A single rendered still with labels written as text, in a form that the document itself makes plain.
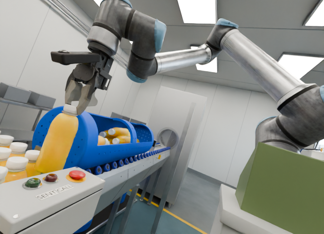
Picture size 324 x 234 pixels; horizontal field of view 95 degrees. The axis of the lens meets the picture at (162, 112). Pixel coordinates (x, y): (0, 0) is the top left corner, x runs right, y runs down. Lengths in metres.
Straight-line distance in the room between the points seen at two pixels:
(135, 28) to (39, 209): 0.48
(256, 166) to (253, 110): 5.29
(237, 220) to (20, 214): 0.50
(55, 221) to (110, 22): 0.49
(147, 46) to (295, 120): 0.60
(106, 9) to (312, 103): 0.73
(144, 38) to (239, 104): 5.47
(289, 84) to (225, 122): 4.99
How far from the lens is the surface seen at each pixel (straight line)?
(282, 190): 0.65
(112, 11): 0.54
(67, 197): 0.36
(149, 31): 0.52
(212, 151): 5.65
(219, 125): 5.68
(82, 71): 0.50
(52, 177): 0.40
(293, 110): 0.73
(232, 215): 0.57
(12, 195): 0.36
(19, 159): 0.53
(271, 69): 0.80
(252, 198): 0.63
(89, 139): 0.66
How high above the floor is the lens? 1.28
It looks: 5 degrees up
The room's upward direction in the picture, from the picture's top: 18 degrees clockwise
